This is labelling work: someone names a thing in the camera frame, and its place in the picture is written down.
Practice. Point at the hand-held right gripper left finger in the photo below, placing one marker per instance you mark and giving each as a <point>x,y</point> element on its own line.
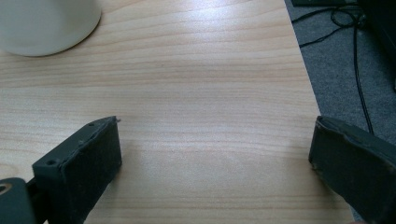
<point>84,165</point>

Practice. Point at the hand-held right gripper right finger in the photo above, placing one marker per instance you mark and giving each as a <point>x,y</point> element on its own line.
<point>358,168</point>

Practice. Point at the white cup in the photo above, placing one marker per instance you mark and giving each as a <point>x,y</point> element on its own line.
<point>43,25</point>

